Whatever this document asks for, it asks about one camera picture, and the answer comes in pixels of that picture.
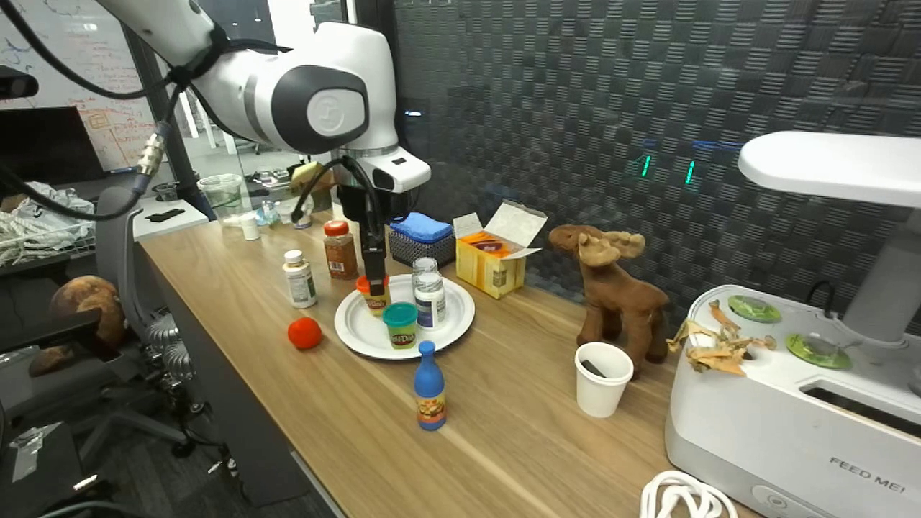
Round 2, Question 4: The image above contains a white paper plate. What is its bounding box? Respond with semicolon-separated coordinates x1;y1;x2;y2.
332;269;478;361

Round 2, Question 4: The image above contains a spice jar with orange lid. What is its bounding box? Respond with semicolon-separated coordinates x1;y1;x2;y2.
319;219;362;281

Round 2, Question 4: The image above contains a dried brown plant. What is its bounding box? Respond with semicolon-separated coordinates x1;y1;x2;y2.
669;299;773;377

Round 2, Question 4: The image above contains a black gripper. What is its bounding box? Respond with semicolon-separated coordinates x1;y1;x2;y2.
338;179;391;291

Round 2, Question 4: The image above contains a blue sponge cloth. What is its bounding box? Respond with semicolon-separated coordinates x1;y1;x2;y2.
388;210;455;243

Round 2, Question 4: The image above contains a red plush ball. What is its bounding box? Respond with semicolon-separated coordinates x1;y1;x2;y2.
286;314;325;354

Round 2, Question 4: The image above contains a glossy wrist camera block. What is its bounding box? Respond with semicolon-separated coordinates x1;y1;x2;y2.
288;158;341;210

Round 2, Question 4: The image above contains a blue cap sauce bottle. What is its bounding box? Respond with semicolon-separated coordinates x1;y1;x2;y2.
413;337;449;435

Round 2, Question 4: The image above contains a crumpled grey white cloth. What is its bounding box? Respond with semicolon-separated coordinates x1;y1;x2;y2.
0;181;98;266

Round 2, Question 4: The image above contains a white cable bundle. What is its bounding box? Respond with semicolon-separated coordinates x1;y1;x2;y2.
636;465;740;518

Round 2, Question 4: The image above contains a white bottle with blue label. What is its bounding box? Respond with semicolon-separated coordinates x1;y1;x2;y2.
414;269;449;331

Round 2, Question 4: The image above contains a white indoor planter with lamp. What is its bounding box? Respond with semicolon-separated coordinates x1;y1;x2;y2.
663;130;921;518

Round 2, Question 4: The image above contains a brown round plush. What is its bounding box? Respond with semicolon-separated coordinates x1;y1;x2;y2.
27;274;128;377

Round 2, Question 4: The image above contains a grey woven basket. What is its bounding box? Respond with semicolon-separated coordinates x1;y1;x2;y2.
387;228;459;274

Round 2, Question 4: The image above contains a tall white pill bottle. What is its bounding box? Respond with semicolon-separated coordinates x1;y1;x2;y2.
280;246;319;311

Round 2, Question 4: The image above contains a grey office chair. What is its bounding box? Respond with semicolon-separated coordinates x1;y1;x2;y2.
95;181;243;482

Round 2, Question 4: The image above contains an open yellow cardboard box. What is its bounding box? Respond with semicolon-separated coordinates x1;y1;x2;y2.
449;199;550;302

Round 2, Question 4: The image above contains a green tub with teal lid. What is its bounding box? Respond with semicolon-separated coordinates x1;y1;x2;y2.
380;299;424;348

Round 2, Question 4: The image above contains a white paper cup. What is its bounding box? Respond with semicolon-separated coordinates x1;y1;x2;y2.
573;338;636;419

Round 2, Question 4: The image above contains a black tripod pole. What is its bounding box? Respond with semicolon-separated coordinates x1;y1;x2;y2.
124;25;219;219

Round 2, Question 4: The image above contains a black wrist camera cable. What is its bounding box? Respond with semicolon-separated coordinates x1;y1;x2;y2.
286;153;384;229

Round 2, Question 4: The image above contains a clear plastic container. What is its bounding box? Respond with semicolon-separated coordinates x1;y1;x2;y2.
196;170;253;222

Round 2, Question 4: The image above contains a black hose with metal fitting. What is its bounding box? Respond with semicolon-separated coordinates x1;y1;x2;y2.
0;0;227;223

